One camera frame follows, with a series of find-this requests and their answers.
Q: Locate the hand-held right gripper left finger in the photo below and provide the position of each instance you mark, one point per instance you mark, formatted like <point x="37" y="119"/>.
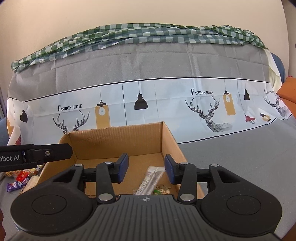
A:
<point x="122" y="168"/>

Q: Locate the pale yellow cloth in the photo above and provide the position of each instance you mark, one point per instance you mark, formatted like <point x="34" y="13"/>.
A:
<point x="274" y="69"/>

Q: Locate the yellow noodle snack packet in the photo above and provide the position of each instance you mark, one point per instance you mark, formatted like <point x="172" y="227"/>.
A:
<point x="35" y="169"/>

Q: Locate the yellow cracker bag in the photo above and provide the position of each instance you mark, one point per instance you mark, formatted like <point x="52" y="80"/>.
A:
<point x="12" y="174"/>

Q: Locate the large red snack packet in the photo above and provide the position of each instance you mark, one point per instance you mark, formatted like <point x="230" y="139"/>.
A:
<point x="22" y="178"/>

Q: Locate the silver wrapper snack packet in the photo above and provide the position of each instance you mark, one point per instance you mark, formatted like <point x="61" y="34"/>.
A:
<point x="150" y="179"/>

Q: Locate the orange cushion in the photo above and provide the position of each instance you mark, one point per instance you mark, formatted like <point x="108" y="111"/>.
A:
<point x="288" y="90"/>

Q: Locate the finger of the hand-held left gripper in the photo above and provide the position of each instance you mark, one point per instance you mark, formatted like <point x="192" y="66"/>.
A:
<point x="50" y="151"/>

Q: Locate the grey deer print sofa cover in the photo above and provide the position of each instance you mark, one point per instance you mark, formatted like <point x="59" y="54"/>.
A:
<point x="138" y="64"/>

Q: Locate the green checked cloth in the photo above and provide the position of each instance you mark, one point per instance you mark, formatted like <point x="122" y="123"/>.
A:
<point x="148" y="34"/>

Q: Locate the brown cardboard box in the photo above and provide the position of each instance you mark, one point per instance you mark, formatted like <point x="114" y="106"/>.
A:
<point x="104" y="143"/>

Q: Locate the small mixed nut packet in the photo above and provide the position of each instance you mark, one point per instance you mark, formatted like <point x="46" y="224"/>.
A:
<point x="163" y="190"/>

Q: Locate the purple candy packet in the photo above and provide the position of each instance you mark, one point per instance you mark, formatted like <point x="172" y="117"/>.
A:
<point x="16" y="186"/>

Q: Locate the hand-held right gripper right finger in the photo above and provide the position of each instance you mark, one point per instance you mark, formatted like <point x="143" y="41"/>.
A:
<point x="170" y="169"/>

